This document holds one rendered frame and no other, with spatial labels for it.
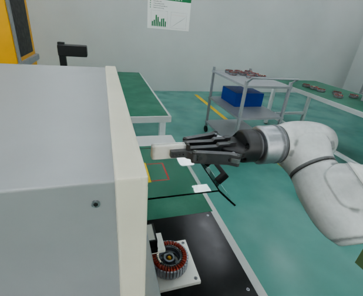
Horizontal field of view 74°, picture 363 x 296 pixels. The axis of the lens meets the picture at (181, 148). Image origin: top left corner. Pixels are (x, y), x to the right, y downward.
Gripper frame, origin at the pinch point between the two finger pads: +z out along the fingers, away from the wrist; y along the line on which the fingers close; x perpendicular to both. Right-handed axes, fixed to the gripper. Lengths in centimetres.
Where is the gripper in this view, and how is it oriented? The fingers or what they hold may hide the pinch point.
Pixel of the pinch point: (168, 150)
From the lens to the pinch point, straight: 49.6
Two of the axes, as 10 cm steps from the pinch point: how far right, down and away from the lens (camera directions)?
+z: -9.6, 0.6, -2.9
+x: 0.8, -8.9, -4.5
